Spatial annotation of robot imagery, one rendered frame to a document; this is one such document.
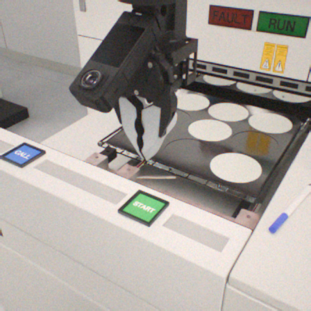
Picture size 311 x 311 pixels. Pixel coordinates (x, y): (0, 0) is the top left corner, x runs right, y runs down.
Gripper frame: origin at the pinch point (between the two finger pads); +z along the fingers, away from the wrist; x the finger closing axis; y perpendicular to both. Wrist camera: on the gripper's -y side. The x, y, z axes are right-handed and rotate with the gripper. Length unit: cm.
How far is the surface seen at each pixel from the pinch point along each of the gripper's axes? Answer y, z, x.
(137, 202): 0.4, 9.6, 1.4
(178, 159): 21.7, 16.1, 6.8
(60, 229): -5.0, 17.5, 13.7
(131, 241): -4.7, 11.8, -1.0
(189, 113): 40.6, 16.0, 14.9
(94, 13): 57, 1, 59
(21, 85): 158, 106, 251
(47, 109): 137, 106, 194
